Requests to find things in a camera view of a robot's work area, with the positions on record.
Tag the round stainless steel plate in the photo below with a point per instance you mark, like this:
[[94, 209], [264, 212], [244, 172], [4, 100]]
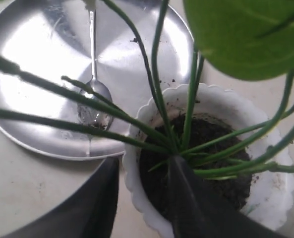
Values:
[[50, 38]]

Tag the small metal spoon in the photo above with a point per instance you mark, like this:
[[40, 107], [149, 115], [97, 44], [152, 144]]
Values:
[[88, 116]]

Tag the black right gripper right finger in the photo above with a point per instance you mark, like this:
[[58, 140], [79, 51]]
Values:
[[199, 212]]

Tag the dark soil in pot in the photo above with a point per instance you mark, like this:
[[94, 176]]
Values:
[[235, 191]]

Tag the artificial red anthurium plant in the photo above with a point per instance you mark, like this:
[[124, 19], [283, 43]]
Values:
[[250, 40]]

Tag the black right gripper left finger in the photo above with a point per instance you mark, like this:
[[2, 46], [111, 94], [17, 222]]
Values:
[[89, 213]]

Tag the white scalloped plastic pot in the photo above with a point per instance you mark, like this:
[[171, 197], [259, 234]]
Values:
[[271, 194]]

